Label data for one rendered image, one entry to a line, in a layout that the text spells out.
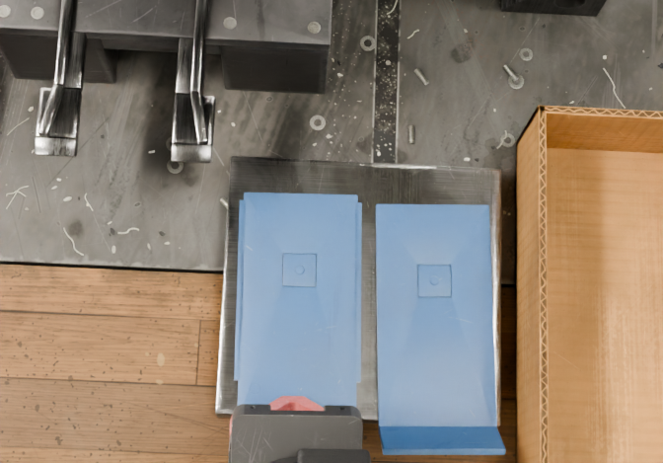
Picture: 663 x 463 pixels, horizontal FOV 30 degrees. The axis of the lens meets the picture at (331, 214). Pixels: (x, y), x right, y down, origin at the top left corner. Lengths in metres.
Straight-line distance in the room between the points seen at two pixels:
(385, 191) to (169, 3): 0.17
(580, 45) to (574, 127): 0.09
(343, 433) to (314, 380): 0.12
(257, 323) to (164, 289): 0.07
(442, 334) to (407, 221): 0.07
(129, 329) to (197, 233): 0.07
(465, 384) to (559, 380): 0.06
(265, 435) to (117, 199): 0.23
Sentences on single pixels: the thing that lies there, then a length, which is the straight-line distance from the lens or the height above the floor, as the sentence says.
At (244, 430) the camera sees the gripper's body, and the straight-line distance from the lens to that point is 0.62.
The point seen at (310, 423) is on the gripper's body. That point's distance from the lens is 0.62.
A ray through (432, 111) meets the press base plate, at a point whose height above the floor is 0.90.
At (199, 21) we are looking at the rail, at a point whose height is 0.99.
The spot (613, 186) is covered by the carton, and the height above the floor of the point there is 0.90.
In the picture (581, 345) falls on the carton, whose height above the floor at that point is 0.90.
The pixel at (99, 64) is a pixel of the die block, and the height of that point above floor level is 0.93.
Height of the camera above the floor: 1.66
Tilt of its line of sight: 75 degrees down
